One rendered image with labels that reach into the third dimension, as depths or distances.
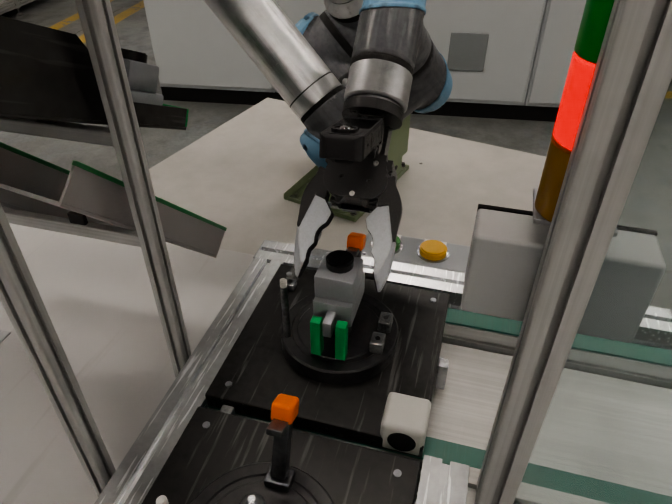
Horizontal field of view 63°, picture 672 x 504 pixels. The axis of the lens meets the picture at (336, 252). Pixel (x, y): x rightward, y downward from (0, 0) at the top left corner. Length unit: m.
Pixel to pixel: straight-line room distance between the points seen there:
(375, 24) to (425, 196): 0.56
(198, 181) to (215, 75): 2.66
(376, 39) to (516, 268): 0.35
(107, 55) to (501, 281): 0.37
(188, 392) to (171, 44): 3.37
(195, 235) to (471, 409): 0.40
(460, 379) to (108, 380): 0.47
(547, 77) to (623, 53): 3.41
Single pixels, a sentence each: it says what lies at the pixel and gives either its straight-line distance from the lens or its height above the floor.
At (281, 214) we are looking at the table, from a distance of 1.09.
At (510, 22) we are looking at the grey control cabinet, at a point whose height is 0.60.
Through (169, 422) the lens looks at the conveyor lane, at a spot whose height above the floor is 0.95.
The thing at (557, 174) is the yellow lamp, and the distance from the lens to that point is 0.36.
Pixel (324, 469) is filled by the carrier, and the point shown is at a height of 0.97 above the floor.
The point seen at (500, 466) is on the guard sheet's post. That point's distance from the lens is 0.51.
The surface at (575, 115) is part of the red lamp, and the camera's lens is 0.34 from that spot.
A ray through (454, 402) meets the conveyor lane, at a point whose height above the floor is 0.92.
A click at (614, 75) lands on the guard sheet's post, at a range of 0.31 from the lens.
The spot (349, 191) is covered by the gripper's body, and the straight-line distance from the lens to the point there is 0.60.
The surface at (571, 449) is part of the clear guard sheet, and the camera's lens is 0.51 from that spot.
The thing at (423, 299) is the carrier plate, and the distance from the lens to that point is 0.73.
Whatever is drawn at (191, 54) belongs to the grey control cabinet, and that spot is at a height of 0.33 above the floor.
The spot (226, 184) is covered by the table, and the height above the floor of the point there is 0.86.
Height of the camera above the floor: 1.46
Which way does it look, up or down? 37 degrees down
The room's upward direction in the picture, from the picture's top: straight up
